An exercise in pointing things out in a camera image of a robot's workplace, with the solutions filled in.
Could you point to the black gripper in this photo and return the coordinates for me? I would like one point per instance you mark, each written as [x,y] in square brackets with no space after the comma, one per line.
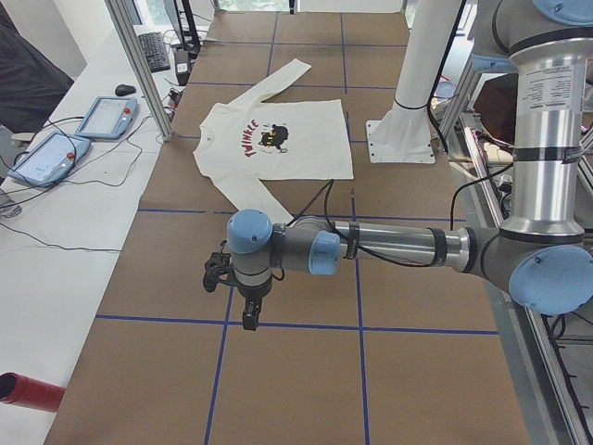
[252,292]

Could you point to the cream long-sleeve cat shirt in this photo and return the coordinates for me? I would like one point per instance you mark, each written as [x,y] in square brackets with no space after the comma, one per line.
[251,139]

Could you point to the white central support column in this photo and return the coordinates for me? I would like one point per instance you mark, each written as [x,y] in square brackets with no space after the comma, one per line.
[403,135]

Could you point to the far blue teach pendant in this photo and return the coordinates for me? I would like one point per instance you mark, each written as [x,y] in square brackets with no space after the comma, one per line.
[108,118]

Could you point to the blue teach pendant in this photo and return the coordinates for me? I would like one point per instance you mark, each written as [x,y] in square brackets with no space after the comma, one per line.
[51,161]
[108,118]

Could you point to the red cylinder tube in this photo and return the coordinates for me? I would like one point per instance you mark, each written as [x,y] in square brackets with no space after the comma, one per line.
[27,392]

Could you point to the near blue teach pendant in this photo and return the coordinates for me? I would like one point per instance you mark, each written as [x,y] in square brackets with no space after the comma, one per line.
[51,161]

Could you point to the black computer mouse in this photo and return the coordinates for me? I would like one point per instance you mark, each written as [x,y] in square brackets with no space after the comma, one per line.
[124,89]

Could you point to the black keyboard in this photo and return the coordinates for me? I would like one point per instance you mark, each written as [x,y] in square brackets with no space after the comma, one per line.
[154,50]

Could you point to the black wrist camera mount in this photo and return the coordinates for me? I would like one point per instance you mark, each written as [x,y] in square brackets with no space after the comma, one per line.
[219,270]

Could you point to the aluminium frame post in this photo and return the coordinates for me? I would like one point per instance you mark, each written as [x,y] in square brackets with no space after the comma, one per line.
[123,25]

